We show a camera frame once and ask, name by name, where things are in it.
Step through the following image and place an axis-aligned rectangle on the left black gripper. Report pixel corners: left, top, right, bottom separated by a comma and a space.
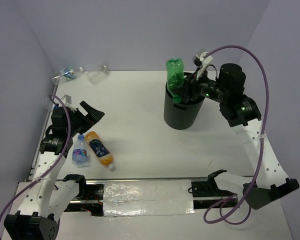
67, 101, 104, 137

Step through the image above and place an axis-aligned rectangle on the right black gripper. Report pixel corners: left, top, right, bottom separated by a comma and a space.
170, 65, 227, 103

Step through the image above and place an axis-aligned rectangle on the green plastic bottle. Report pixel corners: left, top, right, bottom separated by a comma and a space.
166, 58, 184, 104

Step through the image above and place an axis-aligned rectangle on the orange juice bottle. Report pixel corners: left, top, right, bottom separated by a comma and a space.
84, 131, 116, 172

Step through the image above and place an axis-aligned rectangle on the clear water bottle colourful label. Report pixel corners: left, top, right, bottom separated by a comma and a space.
72, 134, 88, 168

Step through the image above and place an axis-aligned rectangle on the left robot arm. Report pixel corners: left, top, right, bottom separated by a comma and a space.
3, 101, 105, 240

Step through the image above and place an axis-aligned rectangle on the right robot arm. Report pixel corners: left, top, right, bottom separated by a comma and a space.
173, 63, 300, 210

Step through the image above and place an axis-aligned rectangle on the black round bin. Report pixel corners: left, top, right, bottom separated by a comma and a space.
163, 87, 205, 130

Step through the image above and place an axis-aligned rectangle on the clear square plastic bottle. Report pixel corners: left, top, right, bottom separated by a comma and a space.
86, 65, 110, 85

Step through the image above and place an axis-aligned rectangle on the clear bottle blue cap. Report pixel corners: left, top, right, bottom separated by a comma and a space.
41, 97, 59, 112

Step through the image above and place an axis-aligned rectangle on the clear bottle green label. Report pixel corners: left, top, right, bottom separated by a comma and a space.
51, 66, 77, 86

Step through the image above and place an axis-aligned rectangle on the silver foil tape patch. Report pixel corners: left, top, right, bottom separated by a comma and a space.
102, 179, 195, 217

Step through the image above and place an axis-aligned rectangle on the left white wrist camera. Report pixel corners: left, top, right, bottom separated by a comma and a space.
61, 94, 76, 111

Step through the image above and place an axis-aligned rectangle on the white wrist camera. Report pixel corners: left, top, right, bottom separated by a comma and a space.
61, 94, 76, 111
192, 50, 213, 81

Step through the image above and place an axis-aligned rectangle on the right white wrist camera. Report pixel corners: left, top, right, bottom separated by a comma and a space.
192, 50, 213, 81

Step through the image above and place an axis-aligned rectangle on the aluminium mounting rail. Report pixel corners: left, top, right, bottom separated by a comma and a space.
27, 174, 241, 218

